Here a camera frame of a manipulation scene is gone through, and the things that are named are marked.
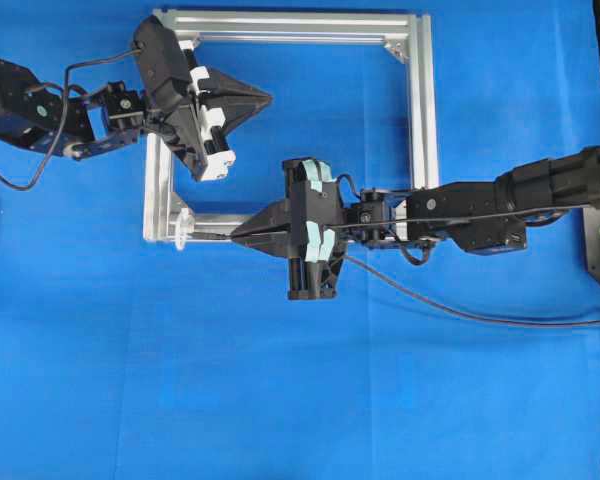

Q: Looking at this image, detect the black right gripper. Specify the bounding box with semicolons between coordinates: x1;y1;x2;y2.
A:
231;157;347;300

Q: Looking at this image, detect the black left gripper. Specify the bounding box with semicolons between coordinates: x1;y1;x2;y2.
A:
133;15;273;181

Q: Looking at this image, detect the black wire with plug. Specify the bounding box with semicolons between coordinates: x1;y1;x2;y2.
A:
190;231;600;329

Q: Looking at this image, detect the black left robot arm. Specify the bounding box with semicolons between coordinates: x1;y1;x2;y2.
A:
0;15;272;181

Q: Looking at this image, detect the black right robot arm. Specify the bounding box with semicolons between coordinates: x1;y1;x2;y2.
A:
230;146;600;300

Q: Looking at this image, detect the white string loop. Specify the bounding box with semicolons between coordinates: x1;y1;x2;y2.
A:
173;208;196;251

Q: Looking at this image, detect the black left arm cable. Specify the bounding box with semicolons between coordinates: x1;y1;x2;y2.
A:
0;47;144;191

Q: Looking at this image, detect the silver aluminium extrusion frame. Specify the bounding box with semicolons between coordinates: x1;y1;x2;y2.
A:
143;8;439;249

